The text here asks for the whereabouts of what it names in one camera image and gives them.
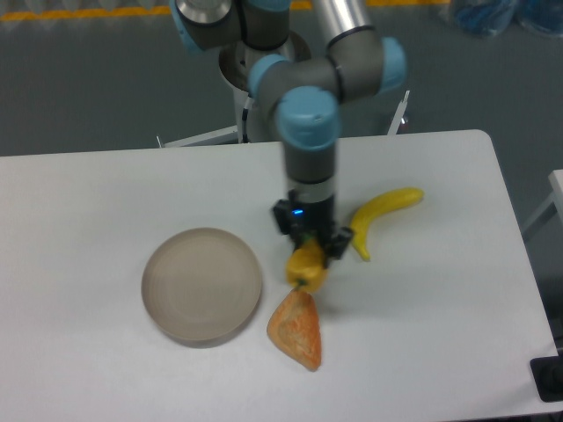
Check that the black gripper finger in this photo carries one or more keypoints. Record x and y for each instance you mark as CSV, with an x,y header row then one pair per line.
x,y
335,243
289,224

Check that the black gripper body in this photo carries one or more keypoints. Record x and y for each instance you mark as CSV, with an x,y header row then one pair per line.
x,y
315,219

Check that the yellow bell pepper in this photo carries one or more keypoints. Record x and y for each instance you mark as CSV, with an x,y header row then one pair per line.
x,y
305,268

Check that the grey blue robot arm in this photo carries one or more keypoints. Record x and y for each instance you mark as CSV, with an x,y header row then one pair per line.
x,y
299,101

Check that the beige round plate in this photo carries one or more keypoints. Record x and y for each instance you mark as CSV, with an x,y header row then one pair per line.
x,y
202,286

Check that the yellow banana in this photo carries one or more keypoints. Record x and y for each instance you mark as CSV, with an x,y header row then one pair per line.
x,y
380,205

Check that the orange triangular pastry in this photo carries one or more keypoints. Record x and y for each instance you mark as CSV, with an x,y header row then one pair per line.
x,y
294,328

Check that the white furniture edge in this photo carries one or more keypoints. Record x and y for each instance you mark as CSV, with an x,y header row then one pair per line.
x,y
550,207

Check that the black device at table edge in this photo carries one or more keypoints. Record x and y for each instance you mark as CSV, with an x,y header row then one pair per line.
x,y
547,374

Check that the blue plastic bag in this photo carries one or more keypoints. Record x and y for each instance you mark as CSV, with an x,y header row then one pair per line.
x,y
490,18

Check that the white metal frame leg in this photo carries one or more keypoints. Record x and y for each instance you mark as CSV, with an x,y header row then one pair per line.
x,y
399,119

